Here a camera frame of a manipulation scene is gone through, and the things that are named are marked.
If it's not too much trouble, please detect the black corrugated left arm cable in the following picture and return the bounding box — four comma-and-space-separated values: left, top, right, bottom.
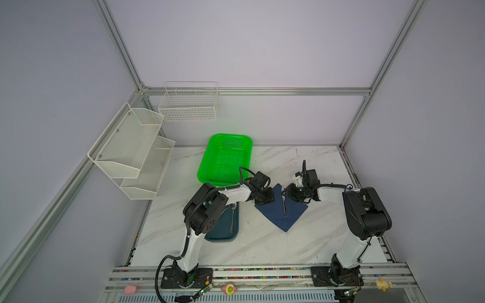
154, 166, 256, 303

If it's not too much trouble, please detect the white mesh wall shelf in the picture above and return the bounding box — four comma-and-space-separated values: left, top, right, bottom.
87, 103, 175, 200

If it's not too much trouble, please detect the yellow duck toy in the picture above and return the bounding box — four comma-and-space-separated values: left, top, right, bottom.
376, 278, 395, 292

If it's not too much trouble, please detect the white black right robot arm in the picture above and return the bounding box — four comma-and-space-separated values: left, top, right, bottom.
282, 183, 392, 286

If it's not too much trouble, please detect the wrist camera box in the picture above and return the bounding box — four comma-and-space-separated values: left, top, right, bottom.
251, 171, 271, 189
293, 169, 320, 188

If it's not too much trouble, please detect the aluminium front rail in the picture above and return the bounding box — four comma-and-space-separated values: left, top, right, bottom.
101, 263, 426, 302

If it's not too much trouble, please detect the aluminium frame post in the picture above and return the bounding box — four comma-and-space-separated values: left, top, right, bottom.
93, 0, 145, 95

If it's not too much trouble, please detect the dark teal plastic tray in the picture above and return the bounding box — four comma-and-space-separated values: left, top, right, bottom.
205, 203, 240, 242

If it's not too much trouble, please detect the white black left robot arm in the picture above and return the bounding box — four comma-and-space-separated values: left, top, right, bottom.
172, 181, 275, 287

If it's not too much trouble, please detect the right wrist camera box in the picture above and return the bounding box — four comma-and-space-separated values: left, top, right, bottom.
293, 169, 320, 188

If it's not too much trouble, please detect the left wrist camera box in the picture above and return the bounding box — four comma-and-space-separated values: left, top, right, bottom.
251, 171, 271, 189

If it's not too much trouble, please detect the green plastic perforated basket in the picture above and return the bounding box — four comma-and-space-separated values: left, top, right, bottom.
197, 133, 253, 187

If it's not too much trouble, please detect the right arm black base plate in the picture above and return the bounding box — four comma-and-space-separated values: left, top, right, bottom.
310, 266, 363, 287

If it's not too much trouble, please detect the pink toy on rail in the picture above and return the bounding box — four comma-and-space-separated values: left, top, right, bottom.
124, 285, 137, 295

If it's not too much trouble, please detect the white wire wall basket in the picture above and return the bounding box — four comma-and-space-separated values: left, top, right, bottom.
158, 82, 219, 122

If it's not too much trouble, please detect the dark blue paper napkin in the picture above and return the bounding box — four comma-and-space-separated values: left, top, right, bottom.
255, 184, 308, 232

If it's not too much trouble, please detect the silver table knife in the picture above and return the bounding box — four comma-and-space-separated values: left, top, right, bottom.
281, 189, 288, 218

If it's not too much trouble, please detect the silver spoon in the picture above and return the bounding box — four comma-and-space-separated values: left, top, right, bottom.
230, 203, 237, 234

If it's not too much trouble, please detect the yellow pink round toy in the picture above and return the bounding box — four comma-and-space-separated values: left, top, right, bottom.
221, 284, 237, 295

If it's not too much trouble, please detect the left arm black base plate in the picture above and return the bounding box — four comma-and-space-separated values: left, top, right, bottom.
159, 268, 213, 289

